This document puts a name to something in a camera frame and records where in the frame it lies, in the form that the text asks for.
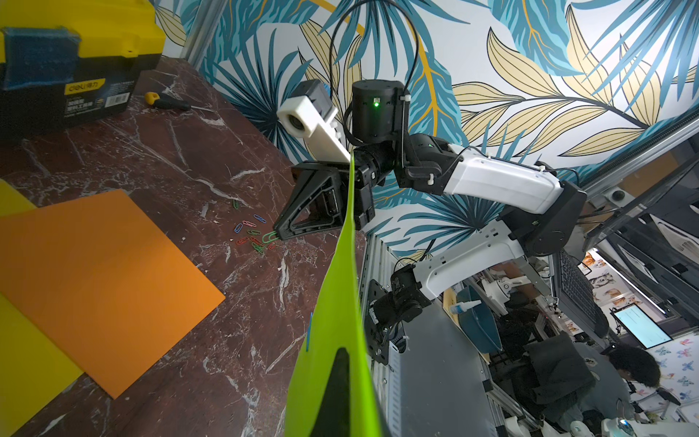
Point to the yellow paper sheet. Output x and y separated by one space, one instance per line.
33 370

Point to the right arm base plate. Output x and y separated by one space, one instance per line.
382 326

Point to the small screwdriver yellow black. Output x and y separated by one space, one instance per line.
163 101

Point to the green paper sheet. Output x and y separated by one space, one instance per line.
337 323

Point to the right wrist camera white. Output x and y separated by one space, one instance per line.
309 114

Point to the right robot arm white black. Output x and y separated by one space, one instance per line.
478 211

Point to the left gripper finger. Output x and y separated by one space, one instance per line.
334 417

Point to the yellow black toolbox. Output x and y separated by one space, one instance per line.
66 63

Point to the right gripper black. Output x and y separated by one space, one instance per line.
322 194

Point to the orange paper sheet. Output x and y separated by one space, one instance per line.
104 283

